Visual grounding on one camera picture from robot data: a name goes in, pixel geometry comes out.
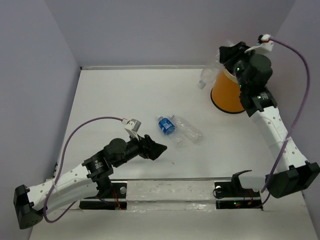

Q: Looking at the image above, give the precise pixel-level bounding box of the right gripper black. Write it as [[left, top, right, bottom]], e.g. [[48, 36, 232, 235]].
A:
[[218, 41, 258, 92]]

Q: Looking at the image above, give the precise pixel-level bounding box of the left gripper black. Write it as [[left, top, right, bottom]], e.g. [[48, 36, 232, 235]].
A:
[[112, 130, 167, 168]]

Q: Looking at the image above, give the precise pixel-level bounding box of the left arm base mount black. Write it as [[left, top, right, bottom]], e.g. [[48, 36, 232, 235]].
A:
[[79, 181, 128, 211]]

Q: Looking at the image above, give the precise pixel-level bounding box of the orange cylindrical bin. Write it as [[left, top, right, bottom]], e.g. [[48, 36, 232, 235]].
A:
[[210, 69, 245, 114]]

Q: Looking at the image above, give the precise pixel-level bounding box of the clear bottle white cap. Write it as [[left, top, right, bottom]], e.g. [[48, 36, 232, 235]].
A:
[[197, 50, 223, 90]]

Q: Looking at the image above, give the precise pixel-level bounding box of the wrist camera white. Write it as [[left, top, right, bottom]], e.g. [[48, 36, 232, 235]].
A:
[[121, 118, 141, 140], [244, 34, 274, 55]]

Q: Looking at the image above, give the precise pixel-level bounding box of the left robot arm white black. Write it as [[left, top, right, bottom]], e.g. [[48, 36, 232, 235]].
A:
[[13, 135, 167, 230]]

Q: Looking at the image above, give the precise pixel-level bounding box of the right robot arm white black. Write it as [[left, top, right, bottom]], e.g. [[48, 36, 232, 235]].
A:
[[219, 41, 320, 199]]

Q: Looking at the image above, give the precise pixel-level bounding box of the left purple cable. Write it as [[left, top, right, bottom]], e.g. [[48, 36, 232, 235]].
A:
[[42, 116, 125, 223]]

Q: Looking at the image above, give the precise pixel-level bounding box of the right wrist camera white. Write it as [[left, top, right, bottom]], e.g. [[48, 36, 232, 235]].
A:
[[244, 34, 274, 55]]

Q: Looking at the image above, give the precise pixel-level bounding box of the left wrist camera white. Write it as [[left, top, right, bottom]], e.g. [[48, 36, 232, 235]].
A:
[[121, 118, 141, 140]]

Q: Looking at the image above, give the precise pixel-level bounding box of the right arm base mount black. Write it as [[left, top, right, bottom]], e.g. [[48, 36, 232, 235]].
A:
[[212, 170, 263, 210]]

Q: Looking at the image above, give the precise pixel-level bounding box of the blue label bottle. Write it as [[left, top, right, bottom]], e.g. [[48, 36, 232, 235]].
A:
[[157, 116, 176, 136]]

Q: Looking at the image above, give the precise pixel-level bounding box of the metal rail back edge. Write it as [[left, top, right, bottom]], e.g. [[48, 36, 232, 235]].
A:
[[80, 65, 205, 71]]

